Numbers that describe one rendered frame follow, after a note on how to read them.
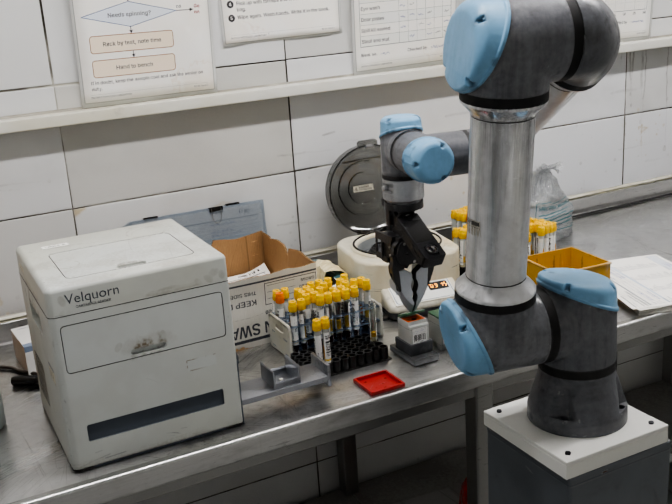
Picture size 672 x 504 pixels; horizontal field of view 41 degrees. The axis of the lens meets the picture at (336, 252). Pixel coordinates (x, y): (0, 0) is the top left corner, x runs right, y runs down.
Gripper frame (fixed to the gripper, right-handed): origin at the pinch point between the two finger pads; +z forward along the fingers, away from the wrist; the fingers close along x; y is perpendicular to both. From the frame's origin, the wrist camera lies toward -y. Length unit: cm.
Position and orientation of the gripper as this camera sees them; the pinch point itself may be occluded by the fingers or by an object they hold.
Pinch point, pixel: (413, 306)
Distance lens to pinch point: 169.5
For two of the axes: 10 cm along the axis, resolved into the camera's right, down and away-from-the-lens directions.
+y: -4.6, -2.4, 8.6
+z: 0.6, 9.5, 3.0
